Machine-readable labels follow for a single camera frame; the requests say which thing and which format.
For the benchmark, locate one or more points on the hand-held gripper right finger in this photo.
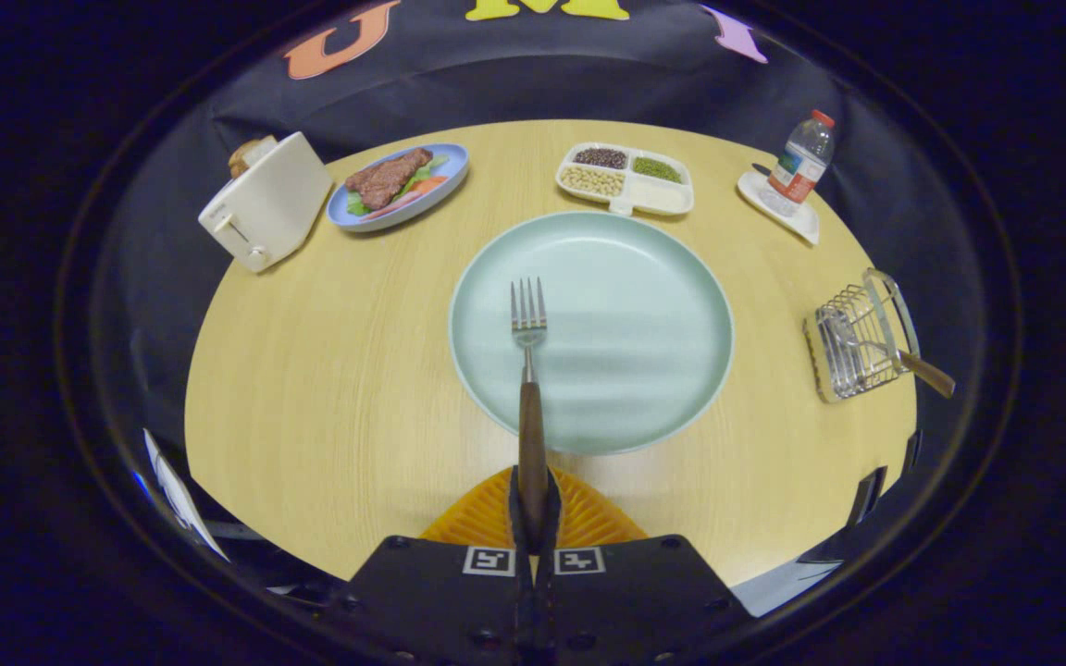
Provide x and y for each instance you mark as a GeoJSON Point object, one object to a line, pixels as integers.
{"type": "Point", "coordinates": [635, 601]}

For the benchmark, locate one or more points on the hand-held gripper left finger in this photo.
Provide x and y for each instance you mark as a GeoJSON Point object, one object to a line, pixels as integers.
{"type": "Point", "coordinates": [445, 601]}

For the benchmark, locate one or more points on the light green round plate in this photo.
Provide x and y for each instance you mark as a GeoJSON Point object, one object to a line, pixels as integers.
{"type": "Point", "coordinates": [625, 342]}

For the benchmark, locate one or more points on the white divided dish of beans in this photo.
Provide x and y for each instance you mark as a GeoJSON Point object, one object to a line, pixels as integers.
{"type": "Point", "coordinates": [663, 196]}

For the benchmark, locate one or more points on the white square coaster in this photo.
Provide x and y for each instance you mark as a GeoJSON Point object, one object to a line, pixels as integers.
{"type": "Point", "coordinates": [801, 226]}

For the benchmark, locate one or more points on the lettuce and tomato garnish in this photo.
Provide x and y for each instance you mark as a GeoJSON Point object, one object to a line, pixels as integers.
{"type": "Point", "coordinates": [427, 186]}

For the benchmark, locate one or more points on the brown steak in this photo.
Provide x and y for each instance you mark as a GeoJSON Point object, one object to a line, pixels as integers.
{"type": "Point", "coordinates": [385, 180]}

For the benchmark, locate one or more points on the blue oval plate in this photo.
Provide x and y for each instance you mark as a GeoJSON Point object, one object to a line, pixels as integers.
{"type": "Point", "coordinates": [452, 169]}

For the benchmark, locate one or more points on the white toaster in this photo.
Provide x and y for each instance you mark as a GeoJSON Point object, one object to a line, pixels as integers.
{"type": "Point", "coordinates": [274, 203]}

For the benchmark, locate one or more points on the clear water bottle red cap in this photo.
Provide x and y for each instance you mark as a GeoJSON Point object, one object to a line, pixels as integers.
{"type": "Point", "coordinates": [797, 172]}

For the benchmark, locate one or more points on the toasted bread slice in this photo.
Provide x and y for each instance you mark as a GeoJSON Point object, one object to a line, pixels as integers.
{"type": "Point", "coordinates": [251, 154]}

